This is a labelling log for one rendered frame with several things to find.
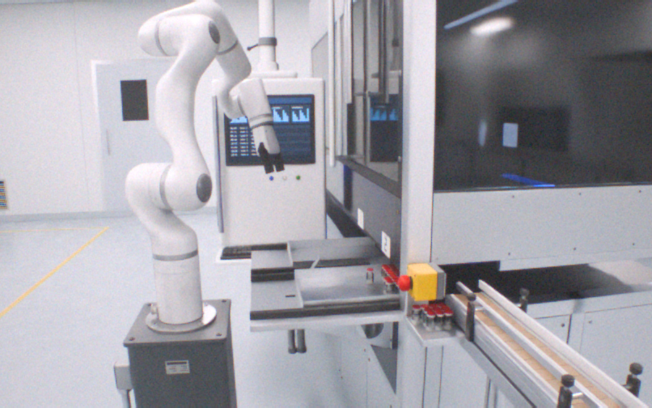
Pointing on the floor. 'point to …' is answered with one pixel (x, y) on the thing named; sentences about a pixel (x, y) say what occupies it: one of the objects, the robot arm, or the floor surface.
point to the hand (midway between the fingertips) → (274, 169)
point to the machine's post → (416, 183)
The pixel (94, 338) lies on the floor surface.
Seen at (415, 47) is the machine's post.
